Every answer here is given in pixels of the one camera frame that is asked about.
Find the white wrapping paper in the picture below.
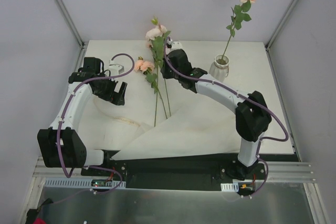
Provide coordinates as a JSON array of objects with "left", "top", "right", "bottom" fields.
[{"left": 111, "top": 77, "right": 276, "bottom": 161}]

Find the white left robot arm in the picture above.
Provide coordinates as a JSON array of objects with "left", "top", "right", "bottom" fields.
[{"left": 37, "top": 57, "right": 127, "bottom": 176}]

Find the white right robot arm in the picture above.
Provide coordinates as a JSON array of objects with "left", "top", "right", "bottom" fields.
[{"left": 113, "top": 49, "right": 271, "bottom": 180}]

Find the white ribbed ceramic vase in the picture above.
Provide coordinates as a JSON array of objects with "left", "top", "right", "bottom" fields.
[{"left": 208, "top": 55, "right": 229, "bottom": 82}]

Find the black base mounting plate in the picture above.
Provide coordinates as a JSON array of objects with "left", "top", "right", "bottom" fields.
[{"left": 81, "top": 151, "right": 266, "bottom": 191}]

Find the black clamp bottom left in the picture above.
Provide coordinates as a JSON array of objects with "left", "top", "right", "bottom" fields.
[{"left": 25, "top": 198, "right": 54, "bottom": 224}]

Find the red cloth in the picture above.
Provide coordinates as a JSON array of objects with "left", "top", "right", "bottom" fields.
[{"left": 33, "top": 218, "right": 47, "bottom": 224}]

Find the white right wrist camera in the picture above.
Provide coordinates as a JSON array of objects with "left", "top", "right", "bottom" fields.
[{"left": 166, "top": 40, "right": 183, "bottom": 51}]

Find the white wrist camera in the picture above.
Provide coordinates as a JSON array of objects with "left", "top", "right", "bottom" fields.
[
  {"left": 108, "top": 60, "right": 124, "bottom": 76},
  {"left": 166, "top": 40, "right": 183, "bottom": 51}
]

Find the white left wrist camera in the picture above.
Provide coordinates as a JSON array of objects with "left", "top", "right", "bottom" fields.
[{"left": 108, "top": 60, "right": 124, "bottom": 76}]

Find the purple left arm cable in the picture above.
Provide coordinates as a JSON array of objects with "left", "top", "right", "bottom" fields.
[{"left": 58, "top": 53, "right": 136, "bottom": 204}]

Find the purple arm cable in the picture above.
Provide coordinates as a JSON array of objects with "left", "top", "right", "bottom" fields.
[
  {"left": 163, "top": 36, "right": 289, "bottom": 201},
  {"left": 58, "top": 53, "right": 136, "bottom": 204}
]

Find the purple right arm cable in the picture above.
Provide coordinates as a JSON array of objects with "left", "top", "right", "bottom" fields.
[{"left": 163, "top": 36, "right": 289, "bottom": 201}]

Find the white slotted cable duct left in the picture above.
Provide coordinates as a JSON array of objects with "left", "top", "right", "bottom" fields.
[{"left": 44, "top": 178, "right": 126, "bottom": 189}]

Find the white slotted cable duct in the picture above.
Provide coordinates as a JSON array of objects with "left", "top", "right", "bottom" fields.
[
  {"left": 220, "top": 182, "right": 239, "bottom": 193},
  {"left": 44, "top": 178, "right": 126, "bottom": 189}
]

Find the left aluminium frame post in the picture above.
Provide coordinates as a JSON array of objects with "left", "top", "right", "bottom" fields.
[{"left": 54, "top": 0, "right": 85, "bottom": 48}]

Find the aluminium frame post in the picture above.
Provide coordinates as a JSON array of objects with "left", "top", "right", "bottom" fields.
[
  {"left": 54, "top": 0, "right": 85, "bottom": 48},
  {"left": 265, "top": 0, "right": 300, "bottom": 51}
]

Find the white slotted cable duct right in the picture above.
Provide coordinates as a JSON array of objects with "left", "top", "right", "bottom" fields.
[{"left": 220, "top": 182, "right": 239, "bottom": 193}]

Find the aluminium front rail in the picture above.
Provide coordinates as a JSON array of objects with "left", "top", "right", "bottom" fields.
[{"left": 33, "top": 156, "right": 317, "bottom": 183}]

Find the right aluminium frame post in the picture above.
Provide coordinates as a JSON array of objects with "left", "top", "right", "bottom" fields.
[{"left": 265, "top": 0, "right": 300, "bottom": 51}]

